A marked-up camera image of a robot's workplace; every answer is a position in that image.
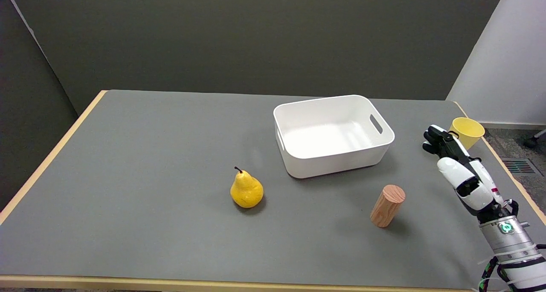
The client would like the yellow plastic cup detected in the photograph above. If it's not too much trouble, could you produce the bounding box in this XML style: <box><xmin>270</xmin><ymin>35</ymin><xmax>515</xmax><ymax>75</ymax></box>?
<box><xmin>449</xmin><ymin>117</ymin><xmax>485</xmax><ymax>151</ymax></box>

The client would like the wooden cylinder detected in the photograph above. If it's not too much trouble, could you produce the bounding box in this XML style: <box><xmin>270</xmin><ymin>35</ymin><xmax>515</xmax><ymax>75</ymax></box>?
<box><xmin>370</xmin><ymin>184</ymin><xmax>406</xmax><ymax>228</ymax></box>

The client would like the white plastic bin with handles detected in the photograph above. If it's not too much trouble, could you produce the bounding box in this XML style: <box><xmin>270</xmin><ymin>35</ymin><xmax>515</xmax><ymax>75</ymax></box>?
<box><xmin>273</xmin><ymin>95</ymin><xmax>395</xmax><ymax>179</ymax></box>

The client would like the yellow pear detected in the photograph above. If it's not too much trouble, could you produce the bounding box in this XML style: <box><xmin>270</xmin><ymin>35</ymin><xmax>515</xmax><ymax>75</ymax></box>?
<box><xmin>230</xmin><ymin>166</ymin><xmax>264</xmax><ymax>209</ymax></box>

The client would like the black chair leg caster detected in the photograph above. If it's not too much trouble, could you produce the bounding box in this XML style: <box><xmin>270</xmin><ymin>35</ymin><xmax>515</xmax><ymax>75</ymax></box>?
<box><xmin>523</xmin><ymin>129</ymin><xmax>546</xmax><ymax>149</ymax></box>

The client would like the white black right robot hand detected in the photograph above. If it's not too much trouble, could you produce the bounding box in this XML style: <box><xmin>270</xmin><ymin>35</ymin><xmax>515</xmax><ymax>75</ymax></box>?
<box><xmin>422</xmin><ymin>124</ymin><xmax>507</xmax><ymax>218</ymax></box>

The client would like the floor vent grille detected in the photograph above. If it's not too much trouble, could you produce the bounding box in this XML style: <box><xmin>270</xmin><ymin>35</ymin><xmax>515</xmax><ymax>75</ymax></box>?
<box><xmin>501</xmin><ymin>157</ymin><xmax>537</xmax><ymax>176</ymax></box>

